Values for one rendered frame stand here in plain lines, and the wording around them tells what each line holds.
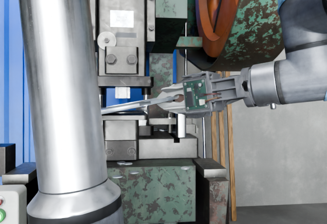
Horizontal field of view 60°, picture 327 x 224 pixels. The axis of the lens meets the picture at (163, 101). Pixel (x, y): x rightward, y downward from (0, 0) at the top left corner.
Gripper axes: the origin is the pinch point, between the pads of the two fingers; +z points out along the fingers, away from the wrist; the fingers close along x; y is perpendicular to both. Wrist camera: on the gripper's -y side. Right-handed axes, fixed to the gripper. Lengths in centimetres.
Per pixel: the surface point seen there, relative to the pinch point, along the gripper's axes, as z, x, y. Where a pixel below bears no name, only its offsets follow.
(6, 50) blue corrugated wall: 157, -55, -57
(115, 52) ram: 21.5, -17.1, -10.6
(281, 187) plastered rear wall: 13, 67, -185
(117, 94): 28.8, -5.6, -18.4
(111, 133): 20.9, 6.4, -5.1
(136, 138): 15.8, 8.5, -9.4
